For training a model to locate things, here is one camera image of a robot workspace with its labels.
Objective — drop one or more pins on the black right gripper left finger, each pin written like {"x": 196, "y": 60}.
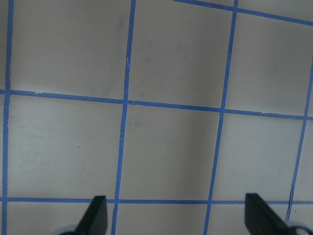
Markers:
{"x": 95, "y": 219}

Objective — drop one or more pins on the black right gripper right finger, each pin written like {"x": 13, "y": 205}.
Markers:
{"x": 260, "y": 219}

